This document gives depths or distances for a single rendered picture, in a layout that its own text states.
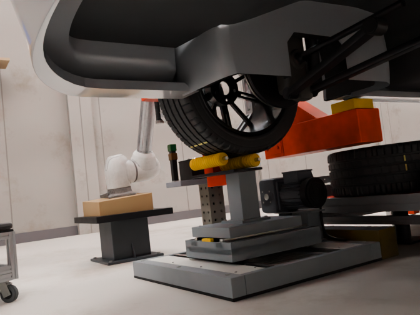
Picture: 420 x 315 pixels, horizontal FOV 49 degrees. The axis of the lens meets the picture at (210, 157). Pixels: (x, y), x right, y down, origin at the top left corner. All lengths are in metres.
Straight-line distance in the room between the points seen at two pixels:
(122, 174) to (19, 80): 3.48
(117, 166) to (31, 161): 3.18
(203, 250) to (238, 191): 0.30
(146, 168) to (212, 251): 1.28
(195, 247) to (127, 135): 4.55
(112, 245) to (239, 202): 1.16
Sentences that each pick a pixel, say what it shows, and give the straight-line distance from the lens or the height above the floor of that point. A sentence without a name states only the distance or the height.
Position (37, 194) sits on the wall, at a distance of 6.10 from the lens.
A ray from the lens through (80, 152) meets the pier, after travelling 6.16.
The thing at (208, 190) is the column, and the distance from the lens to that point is 2.62.
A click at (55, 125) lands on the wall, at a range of 6.24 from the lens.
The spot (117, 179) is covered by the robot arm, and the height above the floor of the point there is 0.51.
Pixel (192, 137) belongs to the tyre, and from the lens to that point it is 1.98.
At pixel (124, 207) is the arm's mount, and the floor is 0.34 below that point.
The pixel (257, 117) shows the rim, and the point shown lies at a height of 0.71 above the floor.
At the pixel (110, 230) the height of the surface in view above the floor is 0.20.
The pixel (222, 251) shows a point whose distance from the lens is 1.89.
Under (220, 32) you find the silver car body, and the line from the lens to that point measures 1.53.
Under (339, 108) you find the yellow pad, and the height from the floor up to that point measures 0.70.
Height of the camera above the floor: 0.38
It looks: 4 degrees up
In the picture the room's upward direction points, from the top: 6 degrees counter-clockwise
